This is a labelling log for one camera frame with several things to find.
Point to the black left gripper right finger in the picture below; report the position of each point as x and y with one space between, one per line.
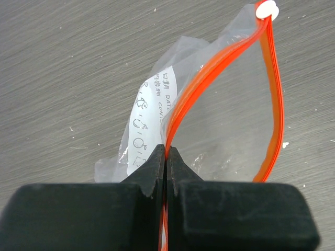
215 215

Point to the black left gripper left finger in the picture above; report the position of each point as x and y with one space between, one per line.
102 216

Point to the clear zip bag orange zipper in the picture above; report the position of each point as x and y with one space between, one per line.
218 103

